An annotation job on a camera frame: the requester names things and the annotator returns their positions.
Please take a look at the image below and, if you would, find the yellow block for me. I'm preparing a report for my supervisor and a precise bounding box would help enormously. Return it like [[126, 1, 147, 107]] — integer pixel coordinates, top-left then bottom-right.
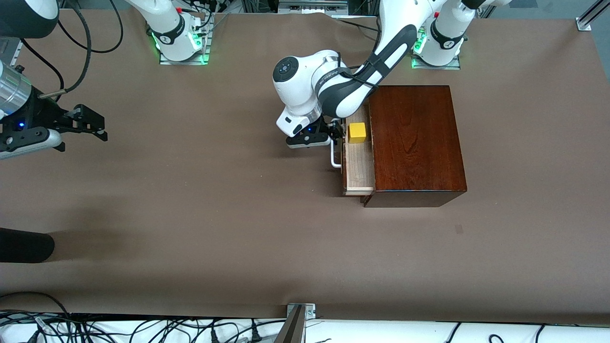
[[347, 122, 367, 144]]

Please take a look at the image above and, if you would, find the light wood drawer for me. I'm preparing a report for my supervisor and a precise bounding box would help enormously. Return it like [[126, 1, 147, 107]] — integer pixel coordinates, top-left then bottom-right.
[[330, 105, 376, 196]]

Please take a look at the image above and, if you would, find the dark brown wooden cabinet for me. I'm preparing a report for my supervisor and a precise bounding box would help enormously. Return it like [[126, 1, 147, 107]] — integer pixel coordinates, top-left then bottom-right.
[[363, 85, 468, 208]]

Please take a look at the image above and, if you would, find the aluminium corner profile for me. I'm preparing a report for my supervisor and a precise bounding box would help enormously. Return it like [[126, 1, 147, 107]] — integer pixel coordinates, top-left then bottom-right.
[[576, 0, 610, 31]]

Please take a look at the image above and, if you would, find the aluminium side rail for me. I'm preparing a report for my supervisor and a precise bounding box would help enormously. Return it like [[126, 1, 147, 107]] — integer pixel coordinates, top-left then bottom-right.
[[0, 37, 24, 67]]

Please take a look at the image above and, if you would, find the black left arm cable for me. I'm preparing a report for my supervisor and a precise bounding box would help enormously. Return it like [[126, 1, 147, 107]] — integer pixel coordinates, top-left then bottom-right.
[[341, 26, 383, 91]]

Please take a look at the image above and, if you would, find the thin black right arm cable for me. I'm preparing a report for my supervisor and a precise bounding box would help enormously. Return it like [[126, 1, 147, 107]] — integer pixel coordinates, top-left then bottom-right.
[[57, 0, 124, 54]]

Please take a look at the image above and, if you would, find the thin black table cable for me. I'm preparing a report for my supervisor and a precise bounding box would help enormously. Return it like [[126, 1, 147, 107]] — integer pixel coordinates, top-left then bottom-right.
[[331, 17, 382, 35]]

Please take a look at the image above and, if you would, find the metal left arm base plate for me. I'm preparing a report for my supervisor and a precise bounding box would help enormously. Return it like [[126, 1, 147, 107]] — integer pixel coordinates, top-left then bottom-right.
[[411, 52, 461, 71]]

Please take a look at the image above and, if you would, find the silver equipment rail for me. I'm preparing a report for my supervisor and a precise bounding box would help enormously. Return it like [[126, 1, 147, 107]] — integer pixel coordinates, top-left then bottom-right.
[[278, 0, 348, 14]]

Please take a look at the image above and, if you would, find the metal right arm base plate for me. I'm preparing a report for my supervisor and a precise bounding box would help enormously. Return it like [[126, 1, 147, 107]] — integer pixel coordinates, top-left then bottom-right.
[[159, 13, 211, 66]]

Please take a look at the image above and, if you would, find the black looping cable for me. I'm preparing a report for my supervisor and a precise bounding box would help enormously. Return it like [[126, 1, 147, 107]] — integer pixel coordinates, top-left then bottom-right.
[[0, 292, 72, 317]]

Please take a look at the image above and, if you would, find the aluminium camera post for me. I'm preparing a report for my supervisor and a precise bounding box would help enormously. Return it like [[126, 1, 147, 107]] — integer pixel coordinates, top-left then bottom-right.
[[274, 303, 316, 343]]

